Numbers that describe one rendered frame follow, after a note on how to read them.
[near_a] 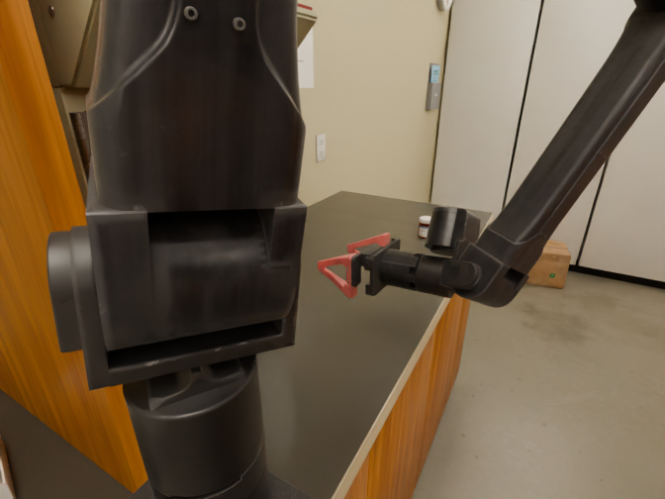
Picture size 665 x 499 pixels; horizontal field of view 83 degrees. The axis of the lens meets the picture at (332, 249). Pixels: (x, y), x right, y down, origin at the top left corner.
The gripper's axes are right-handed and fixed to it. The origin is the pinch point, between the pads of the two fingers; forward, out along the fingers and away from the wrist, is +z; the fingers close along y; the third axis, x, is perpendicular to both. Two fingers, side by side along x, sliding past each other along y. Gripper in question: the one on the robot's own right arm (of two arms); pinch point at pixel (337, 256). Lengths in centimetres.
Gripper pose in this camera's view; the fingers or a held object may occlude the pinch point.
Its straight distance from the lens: 63.8
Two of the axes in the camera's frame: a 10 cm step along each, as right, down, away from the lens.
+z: -8.5, -1.5, 5.1
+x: 0.3, 9.5, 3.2
